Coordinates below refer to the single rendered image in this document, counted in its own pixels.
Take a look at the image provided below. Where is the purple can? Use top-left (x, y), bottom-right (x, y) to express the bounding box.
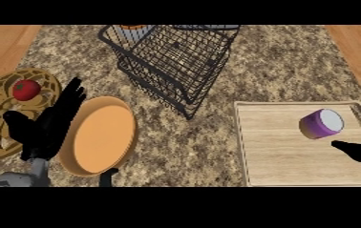
top-left (298, 108), bottom-right (346, 140)

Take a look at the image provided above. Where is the pale wooden tray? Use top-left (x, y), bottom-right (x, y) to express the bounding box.
top-left (232, 100), bottom-right (361, 187)

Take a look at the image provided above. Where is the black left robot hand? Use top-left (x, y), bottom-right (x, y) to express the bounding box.
top-left (1, 76), bottom-right (87, 162)

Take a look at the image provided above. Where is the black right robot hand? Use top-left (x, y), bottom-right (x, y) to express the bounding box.
top-left (329, 140), bottom-right (361, 163)

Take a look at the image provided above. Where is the red tomato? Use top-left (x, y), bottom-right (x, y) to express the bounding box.
top-left (11, 79), bottom-right (42, 102)

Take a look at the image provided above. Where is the orange pan with black handle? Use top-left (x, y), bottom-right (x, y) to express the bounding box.
top-left (56, 95), bottom-right (137, 188)

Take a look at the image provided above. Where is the orange item in basket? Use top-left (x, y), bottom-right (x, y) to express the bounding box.
top-left (118, 24), bottom-right (144, 31)

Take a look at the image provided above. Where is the black wire tiered basket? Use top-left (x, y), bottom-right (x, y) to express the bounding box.
top-left (97, 24), bottom-right (242, 121)

